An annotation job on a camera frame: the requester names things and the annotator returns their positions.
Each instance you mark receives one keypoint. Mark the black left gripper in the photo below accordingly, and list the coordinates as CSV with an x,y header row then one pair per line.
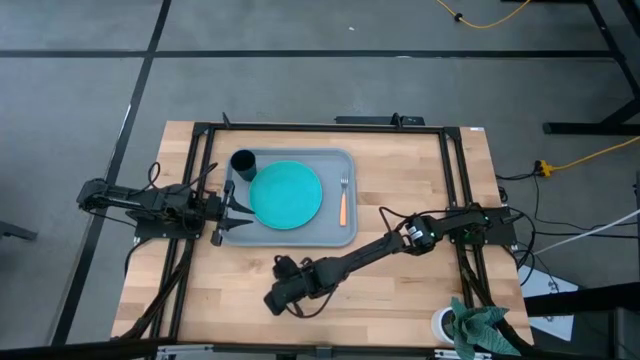
x,y
220,210

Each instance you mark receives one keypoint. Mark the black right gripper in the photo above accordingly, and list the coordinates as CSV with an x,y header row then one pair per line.
x,y
307,280

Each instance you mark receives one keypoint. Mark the dark ribbed cup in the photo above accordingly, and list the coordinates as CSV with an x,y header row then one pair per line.
x,y
243,164

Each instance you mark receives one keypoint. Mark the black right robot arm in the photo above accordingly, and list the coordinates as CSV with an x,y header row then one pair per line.
x,y
370,252

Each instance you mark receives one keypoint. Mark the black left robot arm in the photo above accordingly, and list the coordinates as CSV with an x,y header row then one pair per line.
x,y
130,197

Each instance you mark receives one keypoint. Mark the teal round plate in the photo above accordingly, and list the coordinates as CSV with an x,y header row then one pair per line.
x,y
285,195

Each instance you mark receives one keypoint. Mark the grey plastic tray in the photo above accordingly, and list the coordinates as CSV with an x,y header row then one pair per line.
x,y
330,220

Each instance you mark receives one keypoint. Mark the white tape roll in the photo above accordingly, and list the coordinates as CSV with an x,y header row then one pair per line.
x,y
440,325

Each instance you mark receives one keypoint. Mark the teal crumpled cloth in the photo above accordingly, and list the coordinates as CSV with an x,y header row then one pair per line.
x,y
477,327

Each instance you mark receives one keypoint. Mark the white paper sheet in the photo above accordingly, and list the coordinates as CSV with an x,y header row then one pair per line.
x,y
542,285

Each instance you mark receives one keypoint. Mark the black bar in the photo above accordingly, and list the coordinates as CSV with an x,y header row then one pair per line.
x,y
580,300

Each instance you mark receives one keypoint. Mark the black metal stand leg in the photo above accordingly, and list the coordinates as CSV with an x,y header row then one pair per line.
x,y
590,128

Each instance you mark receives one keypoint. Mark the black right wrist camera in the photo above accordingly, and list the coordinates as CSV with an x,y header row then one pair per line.
x,y
286,266

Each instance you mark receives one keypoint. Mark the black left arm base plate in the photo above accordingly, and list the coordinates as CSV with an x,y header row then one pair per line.
x,y
165,229

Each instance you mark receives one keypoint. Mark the black overhead camera mount bracket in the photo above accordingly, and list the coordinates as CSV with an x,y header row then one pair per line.
x,y
380,120

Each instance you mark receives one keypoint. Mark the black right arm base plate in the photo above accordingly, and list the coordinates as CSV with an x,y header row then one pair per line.
x,y
500,232

